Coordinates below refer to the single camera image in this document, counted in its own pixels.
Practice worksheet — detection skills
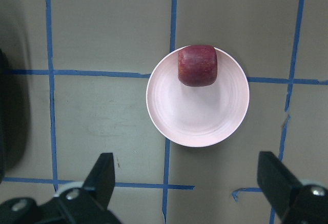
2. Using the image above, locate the red apple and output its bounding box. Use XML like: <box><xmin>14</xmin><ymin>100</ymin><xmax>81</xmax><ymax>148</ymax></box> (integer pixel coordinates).
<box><xmin>177</xmin><ymin>45</ymin><xmax>218</xmax><ymax>87</ymax></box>

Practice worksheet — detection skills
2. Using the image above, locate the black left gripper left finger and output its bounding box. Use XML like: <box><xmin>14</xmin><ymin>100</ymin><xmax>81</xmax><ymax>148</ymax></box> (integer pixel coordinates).
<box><xmin>1</xmin><ymin>153</ymin><xmax>120</xmax><ymax>223</ymax></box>

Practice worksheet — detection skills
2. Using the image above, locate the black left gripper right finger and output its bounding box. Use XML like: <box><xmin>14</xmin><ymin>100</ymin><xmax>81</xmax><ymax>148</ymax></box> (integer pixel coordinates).
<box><xmin>257</xmin><ymin>151</ymin><xmax>327</xmax><ymax>223</ymax></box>

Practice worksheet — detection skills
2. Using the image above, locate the pink plate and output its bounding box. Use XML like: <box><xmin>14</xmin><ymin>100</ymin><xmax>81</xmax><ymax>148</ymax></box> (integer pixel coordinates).
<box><xmin>146</xmin><ymin>49</ymin><xmax>250</xmax><ymax>147</ymax></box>

